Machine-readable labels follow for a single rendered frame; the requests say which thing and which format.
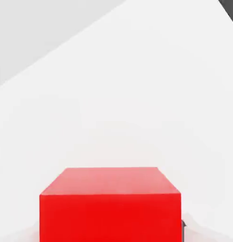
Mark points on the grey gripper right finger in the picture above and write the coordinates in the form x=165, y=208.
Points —
x=184, y=232

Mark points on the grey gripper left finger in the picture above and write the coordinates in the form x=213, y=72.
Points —
x=34, y=236

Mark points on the small red cube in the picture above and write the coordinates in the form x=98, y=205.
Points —
x=110, y=215

